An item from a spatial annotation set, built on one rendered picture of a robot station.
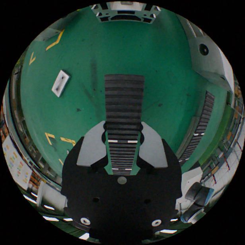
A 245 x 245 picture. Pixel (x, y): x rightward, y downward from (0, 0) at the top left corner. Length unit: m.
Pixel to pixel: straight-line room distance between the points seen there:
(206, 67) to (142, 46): 0.12
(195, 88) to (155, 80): 0.11
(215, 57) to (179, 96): 0.13
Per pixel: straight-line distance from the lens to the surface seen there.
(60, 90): 0.18
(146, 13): 0.18
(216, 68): 0.17
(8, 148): 2.83
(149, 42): 0.17
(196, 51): 0.21
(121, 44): 0.16
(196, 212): 0.61
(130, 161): 0.20
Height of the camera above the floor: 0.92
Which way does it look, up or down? 59 degrees down
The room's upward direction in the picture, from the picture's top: 179 degrees counter-clockwise
